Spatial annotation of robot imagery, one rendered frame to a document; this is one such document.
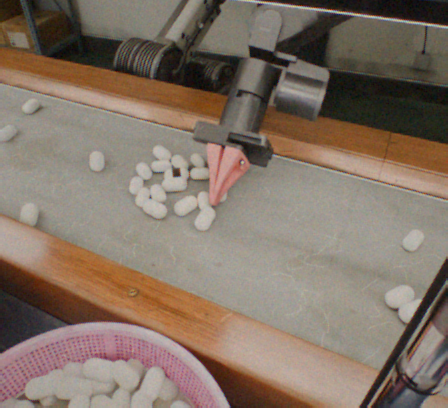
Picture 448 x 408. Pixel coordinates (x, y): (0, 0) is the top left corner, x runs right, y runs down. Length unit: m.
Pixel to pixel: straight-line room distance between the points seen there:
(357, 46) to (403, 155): 1.91
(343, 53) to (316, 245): 2.11
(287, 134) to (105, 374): 0.44
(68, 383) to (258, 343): 0.18
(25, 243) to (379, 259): 0.43
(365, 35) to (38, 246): 2.25
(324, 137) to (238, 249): 0.26
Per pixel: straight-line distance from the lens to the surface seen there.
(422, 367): 0.23
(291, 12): 0.57
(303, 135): 0.65
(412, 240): 0.53
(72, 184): 0.62
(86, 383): 0.42
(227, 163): 0.50
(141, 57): 0.91
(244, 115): 0.52
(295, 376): 0.38
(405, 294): 0.47
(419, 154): 0.67
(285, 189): 0.58
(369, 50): 2.54
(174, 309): 0.41
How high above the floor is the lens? 1.11
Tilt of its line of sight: 40 degrees down
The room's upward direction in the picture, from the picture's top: straight up
